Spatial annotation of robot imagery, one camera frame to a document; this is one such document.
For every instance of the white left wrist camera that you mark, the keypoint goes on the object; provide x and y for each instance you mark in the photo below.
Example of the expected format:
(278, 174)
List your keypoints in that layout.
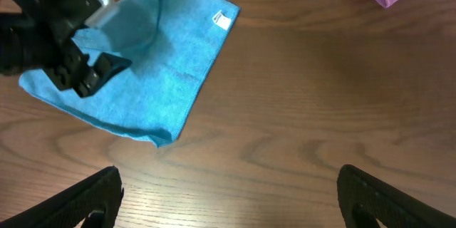
(102, 14)

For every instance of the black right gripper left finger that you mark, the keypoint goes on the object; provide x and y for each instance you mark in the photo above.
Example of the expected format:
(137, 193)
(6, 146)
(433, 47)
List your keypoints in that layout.
(93, 202)

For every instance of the blue microfiber cloth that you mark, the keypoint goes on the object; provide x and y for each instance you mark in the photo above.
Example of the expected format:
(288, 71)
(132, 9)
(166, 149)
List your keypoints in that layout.
(172, 45)

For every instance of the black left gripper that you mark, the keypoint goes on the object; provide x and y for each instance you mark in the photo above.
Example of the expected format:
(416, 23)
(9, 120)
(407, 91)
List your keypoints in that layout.
(69, 67)

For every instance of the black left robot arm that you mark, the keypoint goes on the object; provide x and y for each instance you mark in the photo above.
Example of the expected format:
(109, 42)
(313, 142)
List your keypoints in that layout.
(40, 37)

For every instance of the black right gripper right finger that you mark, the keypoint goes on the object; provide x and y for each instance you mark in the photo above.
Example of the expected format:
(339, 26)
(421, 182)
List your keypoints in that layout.
(366, 201)

